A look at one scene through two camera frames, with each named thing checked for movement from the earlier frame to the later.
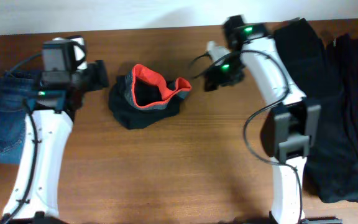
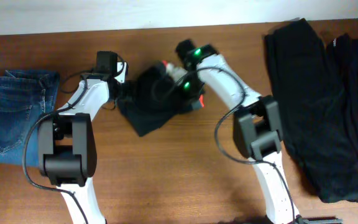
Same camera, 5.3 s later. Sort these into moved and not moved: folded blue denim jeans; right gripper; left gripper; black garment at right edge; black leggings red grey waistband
Moved: black leggings red grey waistband; right gripper; left gripper
Not moved: black garment at right edge; folded blue denim jeans
